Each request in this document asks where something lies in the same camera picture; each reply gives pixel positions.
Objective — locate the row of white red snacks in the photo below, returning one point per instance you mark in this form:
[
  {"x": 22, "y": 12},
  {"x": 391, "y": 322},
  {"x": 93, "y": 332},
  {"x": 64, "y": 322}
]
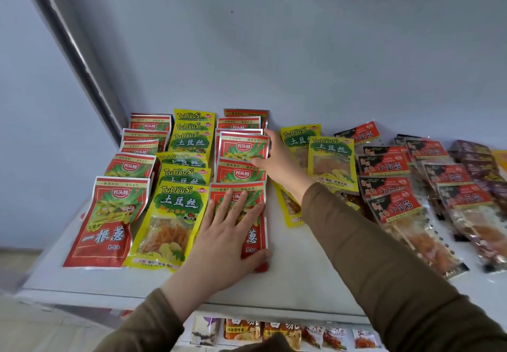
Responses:
[{"x": 336, "y": 338}]

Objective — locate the person's right hand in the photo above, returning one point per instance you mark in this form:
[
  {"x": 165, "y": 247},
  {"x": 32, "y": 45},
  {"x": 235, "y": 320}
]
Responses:
[{"x": 283, "y": 169}]

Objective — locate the stack of maroon snacks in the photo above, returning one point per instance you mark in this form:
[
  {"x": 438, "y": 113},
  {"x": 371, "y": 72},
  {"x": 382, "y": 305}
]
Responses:
[{"x": 475, "y": 158}]

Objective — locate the yellow green snack packet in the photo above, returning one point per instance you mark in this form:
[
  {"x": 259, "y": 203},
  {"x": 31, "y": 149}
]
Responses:
[
  {"x": 194, "y": 115},
  {"x": 166, "y": 229},
  {"x": 194, "y": 126},
  {"x": 192, "y": 142},
  {"x": 184, "y": 173},
  {"x": 182, "y": 159}
]

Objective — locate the white metal shelf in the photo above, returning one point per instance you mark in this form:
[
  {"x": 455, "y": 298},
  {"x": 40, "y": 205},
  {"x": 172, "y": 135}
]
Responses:
[{"x": 297, "y": 284}]

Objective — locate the row of orange noodle snacks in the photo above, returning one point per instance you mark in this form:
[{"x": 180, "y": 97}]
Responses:
[{"x": 243, "y": 330}]

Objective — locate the row of orange clear snacks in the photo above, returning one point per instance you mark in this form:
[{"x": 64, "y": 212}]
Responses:
[{"x": 501, "y": 161}]

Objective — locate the person's right forearm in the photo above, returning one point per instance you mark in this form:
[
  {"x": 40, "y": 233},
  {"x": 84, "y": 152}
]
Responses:
[{"x": 396, "y": 276}]

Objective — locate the pile of yellow snack packets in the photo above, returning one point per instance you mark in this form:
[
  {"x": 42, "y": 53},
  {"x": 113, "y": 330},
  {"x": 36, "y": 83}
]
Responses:
[{"x": 332, "y": 158}]

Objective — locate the white purple snack packet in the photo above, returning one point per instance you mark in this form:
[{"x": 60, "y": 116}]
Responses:
[{"x": 204, "y": 331}]

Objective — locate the person's left hand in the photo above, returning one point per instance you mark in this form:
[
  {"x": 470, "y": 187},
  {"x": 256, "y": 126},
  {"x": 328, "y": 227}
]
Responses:
[{"x": 218, "y": 256}]

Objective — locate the red foil snack packet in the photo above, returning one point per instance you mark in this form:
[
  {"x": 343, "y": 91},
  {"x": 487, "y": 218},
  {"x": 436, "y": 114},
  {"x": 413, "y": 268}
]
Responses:
[
  {"x": 130, "y": 165},
  {"x": 241, "y": 148},
  {"x": 258, "y": 239},
  {"x": 144, "y": 134},
  {"x": 138, "y": 148},
  {"x": 103, "y": 237},
  {"x": 150, "y": 124},
  {"x": 237, "y": 173}
]

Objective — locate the pile of black red snacks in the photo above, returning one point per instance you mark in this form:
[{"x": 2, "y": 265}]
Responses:
[{"x": 396, "y": 205}]

